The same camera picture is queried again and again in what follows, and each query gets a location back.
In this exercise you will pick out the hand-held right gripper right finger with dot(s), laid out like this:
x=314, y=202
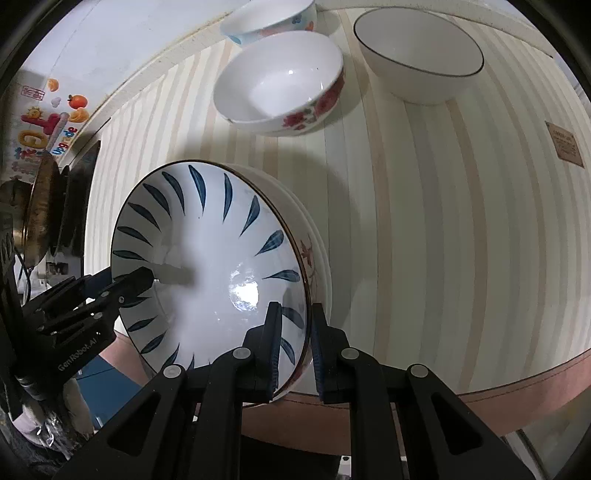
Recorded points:
x=317, y=350

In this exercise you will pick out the striped tablecloth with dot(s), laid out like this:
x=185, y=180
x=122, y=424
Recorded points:
x=415, y=230

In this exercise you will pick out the blue leaf pattern bowl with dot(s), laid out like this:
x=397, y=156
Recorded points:
x=207, y=240

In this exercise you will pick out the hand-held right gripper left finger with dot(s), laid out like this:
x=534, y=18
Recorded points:
x=273, y=341

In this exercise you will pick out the light blue bowl flower print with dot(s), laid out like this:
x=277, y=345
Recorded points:
x=272, y=18

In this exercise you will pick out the brown label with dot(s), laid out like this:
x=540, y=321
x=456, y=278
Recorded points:
x=564, y=143

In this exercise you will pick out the round pink table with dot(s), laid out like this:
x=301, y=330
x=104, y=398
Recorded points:
x=508, y=406

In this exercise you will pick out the white bowl red flower print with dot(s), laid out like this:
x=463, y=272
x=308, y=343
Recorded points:
x=277, y=83

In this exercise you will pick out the brass coloured wok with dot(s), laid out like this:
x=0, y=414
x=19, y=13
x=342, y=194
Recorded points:
x=39, y=212

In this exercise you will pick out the colourful wall stickers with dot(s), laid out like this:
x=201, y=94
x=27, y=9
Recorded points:
x=41, y=129

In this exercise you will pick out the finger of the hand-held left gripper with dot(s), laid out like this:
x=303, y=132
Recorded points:
x=87, y=284
x=136, y=282

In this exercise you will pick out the white bowl black rim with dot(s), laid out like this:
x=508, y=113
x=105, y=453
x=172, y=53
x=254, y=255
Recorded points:
x=415, y=60

